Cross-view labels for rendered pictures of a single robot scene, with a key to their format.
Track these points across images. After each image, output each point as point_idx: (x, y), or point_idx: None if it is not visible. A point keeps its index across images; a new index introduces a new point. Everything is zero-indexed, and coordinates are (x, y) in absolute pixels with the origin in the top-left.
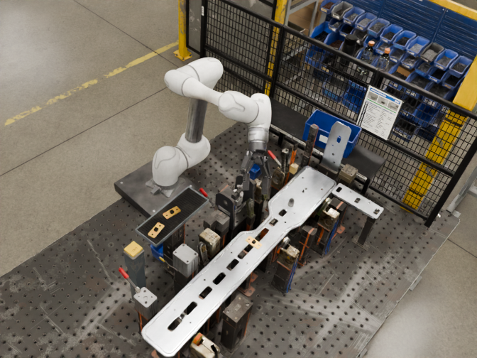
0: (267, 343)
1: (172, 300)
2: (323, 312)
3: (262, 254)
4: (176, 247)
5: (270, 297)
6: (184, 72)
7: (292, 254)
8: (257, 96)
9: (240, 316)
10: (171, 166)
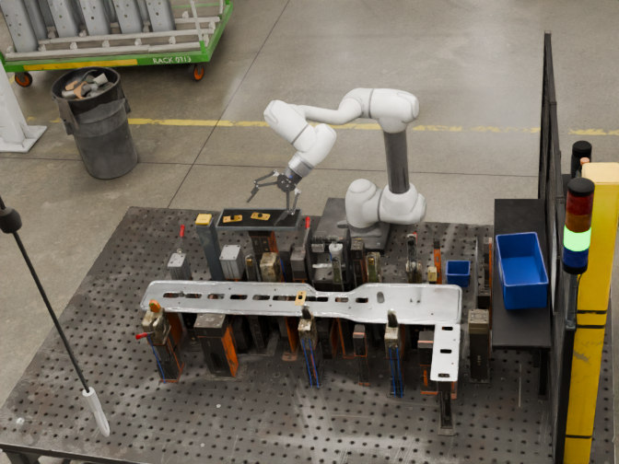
0: (239, 400)
1: (192, 281)
2: (310, 429)
3: (290, 310)
4: (261, 260)
5: (296, 377)
6: (358, 92)
7: (299, 326)
8: (319, 125)
9: (202, 326)
10: (353, 202)
